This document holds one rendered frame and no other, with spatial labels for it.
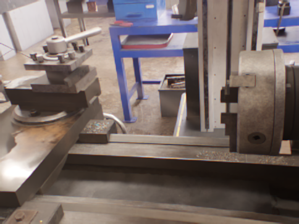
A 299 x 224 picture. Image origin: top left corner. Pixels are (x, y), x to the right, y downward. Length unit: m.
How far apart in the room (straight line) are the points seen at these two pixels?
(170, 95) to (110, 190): 1.86
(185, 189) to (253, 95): 0.50
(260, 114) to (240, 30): 1.27
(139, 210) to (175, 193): 0.24
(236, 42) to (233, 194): 1.08
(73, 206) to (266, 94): 0.58
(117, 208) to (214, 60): 1.29
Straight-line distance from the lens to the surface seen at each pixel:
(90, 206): 0.95
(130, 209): 0.91
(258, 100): 0.72
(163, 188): 1.14
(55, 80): 1.20
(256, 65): 0.75
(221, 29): 1.95
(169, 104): 2.97
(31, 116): 1.25
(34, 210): 0.96
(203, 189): 1.12
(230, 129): 0.84
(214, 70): 2.03
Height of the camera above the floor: 1.47
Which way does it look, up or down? 29 degrees down
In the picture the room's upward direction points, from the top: 6 degrees counter-clockwise
